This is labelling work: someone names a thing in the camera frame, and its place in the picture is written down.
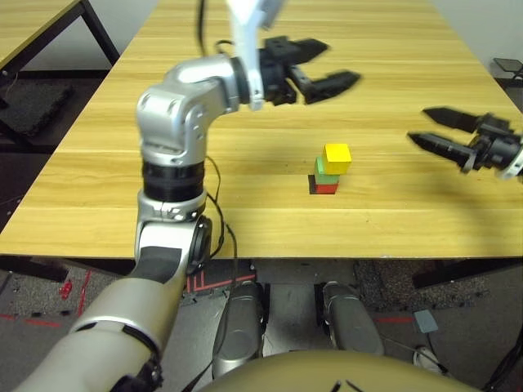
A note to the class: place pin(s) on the white shoe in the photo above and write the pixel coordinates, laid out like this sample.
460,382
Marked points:
425,359

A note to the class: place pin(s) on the small red floor object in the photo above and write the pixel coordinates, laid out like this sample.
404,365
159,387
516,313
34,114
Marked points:
66,288

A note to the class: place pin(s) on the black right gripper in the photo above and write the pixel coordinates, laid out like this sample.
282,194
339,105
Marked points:
496,145

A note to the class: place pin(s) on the yellow wooden block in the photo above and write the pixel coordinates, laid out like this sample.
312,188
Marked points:
338,159

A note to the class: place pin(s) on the red wooden block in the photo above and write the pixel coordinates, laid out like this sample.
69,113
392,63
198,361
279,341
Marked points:
327,188

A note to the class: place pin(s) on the black foam floor mat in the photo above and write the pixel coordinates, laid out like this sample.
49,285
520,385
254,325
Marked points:
37,106

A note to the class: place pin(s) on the grey foot pedal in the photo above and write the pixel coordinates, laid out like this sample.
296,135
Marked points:
425,321

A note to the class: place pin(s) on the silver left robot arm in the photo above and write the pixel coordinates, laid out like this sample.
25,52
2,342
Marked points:
180,118

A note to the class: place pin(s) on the black mat with red lines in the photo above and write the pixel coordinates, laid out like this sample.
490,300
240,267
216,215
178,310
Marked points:
212,281

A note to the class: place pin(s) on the grey left robot leg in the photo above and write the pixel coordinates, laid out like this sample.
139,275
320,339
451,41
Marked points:
237,326

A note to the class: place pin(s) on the green wooden block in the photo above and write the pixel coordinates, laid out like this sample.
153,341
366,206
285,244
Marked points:
323,171

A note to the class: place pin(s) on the grey robot leg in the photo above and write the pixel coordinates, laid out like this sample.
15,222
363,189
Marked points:
237,326
351,320

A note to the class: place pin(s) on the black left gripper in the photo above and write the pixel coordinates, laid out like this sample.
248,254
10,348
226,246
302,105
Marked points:
280,69

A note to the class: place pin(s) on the black table foot bar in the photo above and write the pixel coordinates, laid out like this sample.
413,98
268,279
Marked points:
466,271
32,267

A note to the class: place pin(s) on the black mesh chair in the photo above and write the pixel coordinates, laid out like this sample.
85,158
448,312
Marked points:
508,64

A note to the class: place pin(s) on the wooden side table black frame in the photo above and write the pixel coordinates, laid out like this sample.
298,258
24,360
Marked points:
20,24

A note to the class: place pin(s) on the grey right robot leg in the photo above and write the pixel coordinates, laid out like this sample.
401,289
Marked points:
351,320

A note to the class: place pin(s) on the red floor tape strip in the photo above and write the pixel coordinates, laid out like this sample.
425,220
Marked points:
394,319
84,290
37,322

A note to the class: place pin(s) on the beige robot torso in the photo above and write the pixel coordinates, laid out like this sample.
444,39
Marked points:
310,375

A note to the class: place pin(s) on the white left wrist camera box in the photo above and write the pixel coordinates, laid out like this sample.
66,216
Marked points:
245,41

